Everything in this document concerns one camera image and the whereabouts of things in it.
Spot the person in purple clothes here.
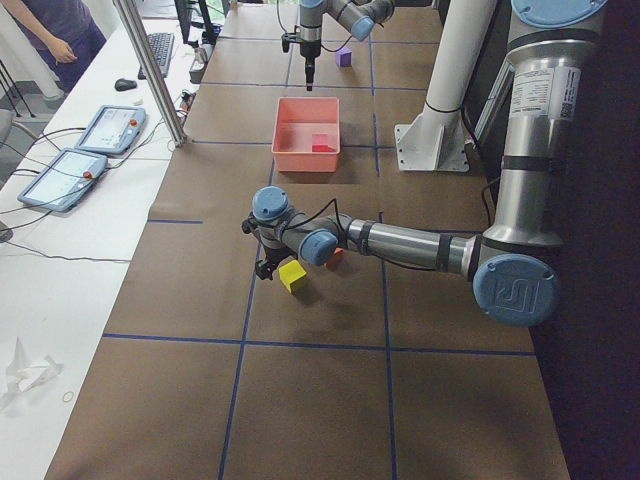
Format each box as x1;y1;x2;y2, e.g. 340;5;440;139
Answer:
1;0;106;94

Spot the pink plastic bin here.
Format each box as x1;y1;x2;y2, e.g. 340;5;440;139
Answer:
271;97;341;173

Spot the teach pendant tablet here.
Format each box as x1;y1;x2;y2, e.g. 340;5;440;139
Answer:
17;148;108;212
75;105;146;155

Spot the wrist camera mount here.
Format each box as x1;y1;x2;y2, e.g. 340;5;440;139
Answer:
241;216;259;236
281;31;301;53

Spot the crumpled white paper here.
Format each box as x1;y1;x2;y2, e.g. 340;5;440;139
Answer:
1;336;64;410

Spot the red foam block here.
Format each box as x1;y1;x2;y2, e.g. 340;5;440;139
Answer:
311;134;334;153

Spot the white mounting post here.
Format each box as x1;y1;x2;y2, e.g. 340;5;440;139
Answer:
394;0;497;173

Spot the orange foam block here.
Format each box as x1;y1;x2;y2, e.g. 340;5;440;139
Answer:
325;248;344;271

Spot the black computer mouse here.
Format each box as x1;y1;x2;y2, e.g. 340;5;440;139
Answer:
114;78;137;92

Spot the far teach pendant tablet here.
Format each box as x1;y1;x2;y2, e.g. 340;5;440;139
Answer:
75;105;146;155

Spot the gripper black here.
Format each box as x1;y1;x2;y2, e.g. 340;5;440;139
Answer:
255;247;290;279
300;41;319;91

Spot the near teach pendant tablet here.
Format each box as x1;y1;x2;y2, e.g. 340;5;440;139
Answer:
17;148;108;212

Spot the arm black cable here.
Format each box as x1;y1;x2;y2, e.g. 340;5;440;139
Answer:
279;197;351;241

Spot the black keyboard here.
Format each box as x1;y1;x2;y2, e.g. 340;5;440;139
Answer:
147;32;175;78

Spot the yellow foam block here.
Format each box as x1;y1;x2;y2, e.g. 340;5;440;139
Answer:
278;260;308;294

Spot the aluminium frame post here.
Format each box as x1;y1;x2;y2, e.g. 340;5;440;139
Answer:
112;0;187;148

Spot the purple foam block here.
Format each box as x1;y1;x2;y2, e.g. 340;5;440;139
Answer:
334;47;352;68

